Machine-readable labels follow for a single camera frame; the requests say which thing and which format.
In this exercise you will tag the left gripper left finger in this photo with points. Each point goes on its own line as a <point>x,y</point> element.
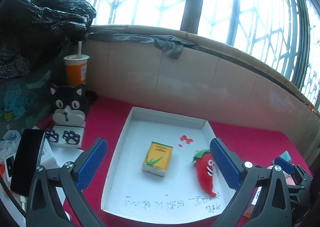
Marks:
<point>44,207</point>

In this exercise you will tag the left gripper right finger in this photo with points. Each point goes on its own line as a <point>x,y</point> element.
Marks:
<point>273,207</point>

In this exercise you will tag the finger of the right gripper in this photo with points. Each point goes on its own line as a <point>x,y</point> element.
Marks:
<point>286,166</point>

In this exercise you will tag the red chili plush toy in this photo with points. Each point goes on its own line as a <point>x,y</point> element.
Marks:
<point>204,164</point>

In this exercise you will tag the yellow tissue pack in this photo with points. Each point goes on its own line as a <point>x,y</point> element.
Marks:
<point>157,159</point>

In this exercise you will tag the black smartphone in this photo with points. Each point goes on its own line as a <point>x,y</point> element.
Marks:
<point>27,159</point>

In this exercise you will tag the black white cat holder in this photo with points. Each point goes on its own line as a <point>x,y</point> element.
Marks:
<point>70,109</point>

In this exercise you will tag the cardboard back panel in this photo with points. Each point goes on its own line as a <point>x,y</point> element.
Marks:
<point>214,81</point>

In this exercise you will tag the red table cloth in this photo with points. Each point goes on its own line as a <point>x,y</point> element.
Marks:
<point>106,118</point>

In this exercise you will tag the blue mouse cartoon bag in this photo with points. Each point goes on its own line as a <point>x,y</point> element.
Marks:
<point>15,103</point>

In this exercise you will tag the white cardboard tray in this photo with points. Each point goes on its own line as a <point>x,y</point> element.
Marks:
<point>177,198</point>

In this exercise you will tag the orange drink cup with straw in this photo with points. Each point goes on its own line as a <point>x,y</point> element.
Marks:
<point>76,67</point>

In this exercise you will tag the grey cloth on ledge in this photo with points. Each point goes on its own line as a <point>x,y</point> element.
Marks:
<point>171,46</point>

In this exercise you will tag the black plastic bag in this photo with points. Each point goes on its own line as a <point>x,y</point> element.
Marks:
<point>34,32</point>

